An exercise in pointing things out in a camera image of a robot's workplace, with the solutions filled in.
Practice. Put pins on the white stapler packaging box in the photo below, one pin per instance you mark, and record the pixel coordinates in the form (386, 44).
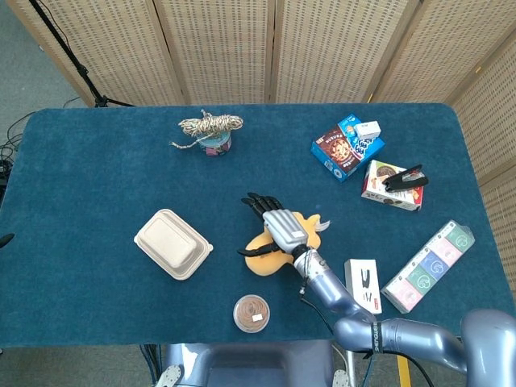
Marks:
(363, 286)

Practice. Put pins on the white red biscuit box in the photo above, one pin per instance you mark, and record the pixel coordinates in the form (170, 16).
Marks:
(399, 199)

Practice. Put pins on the clear jar of rubber bands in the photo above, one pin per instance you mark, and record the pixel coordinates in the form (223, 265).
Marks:
(251, 313)

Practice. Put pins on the pastel tissue multipack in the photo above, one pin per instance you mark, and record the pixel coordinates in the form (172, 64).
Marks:
(431, 266)

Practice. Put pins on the clear jar of binder clips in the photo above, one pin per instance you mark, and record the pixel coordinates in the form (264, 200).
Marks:
(217, 147)

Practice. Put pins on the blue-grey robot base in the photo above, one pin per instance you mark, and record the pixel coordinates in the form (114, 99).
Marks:
(250, 364)

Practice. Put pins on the blue chocolate cookie box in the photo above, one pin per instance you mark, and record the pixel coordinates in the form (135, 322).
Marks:
(338, 153)

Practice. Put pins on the beige pulp takeout container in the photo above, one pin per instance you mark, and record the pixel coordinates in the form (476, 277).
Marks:
(171, 244)

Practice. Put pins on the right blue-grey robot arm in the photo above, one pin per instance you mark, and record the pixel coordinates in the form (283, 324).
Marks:
(403, 334)

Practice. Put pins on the yellow plush dinosaur toy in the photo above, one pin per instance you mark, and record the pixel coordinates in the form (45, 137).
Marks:
(266, 264)

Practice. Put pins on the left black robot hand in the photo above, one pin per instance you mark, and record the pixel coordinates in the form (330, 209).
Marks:
(5, 240)

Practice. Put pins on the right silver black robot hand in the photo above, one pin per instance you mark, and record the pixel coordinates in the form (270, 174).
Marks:
(284, 230)

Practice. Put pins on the black stapler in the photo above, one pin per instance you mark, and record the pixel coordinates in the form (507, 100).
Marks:
(407, 179)

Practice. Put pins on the dark blue carpeted table top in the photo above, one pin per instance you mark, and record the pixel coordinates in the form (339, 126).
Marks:
(101, 181)

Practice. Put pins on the black tripod stand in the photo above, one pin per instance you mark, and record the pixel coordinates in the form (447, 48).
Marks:
(76, 66)

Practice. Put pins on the small white cardboard box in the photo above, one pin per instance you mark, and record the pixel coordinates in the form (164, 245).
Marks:
(367, 129)

